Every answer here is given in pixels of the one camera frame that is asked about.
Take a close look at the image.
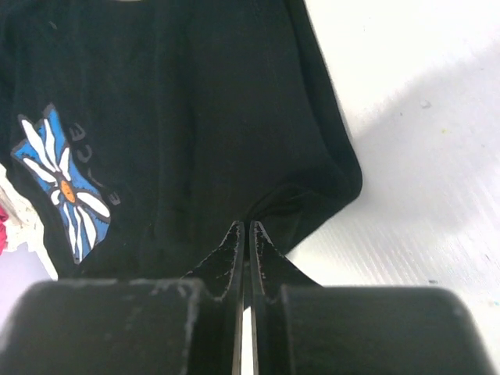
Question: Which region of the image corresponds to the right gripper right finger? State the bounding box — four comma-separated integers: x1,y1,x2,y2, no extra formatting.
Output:
248,221,319,374

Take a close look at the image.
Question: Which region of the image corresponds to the black daisy print t-shirt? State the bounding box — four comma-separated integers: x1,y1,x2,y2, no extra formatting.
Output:
1,1,363,278

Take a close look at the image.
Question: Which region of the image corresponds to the pink folded t-shirt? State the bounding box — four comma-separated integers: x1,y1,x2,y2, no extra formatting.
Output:
0,207,9,254

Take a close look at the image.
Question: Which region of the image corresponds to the white folded t-shirt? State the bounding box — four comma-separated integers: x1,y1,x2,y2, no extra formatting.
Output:
1,166,59,280

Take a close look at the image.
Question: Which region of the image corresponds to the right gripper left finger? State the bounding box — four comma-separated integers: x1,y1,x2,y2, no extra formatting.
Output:
184,221,245,374

